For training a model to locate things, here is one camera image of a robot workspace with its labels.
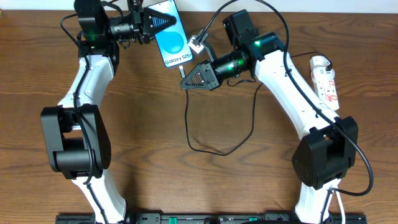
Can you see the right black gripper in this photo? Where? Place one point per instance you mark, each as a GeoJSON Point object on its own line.
{"type": "Point", "coordinates": [211, 75]}

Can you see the blue screen Samsung smartphone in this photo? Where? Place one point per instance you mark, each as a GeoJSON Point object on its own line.
{"type": "Point", "coordinates": [172, 42]}

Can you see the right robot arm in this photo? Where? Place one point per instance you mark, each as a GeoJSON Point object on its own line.
{"type": "Point", "coordinates": [328, 143]}

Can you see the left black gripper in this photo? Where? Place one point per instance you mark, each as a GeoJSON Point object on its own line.
{"type": "Point", "coordinates": [140, 25]}

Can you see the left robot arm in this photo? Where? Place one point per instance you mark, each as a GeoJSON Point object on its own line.
{"type": "Point", "coordinates": [76, 139]}

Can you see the white power strip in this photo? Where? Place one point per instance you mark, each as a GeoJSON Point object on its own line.
{"type": "Point", "coordinates": [323, 75]}

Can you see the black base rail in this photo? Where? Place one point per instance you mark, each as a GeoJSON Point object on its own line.
{"type": "Point", "coordinates": [156, 218]}

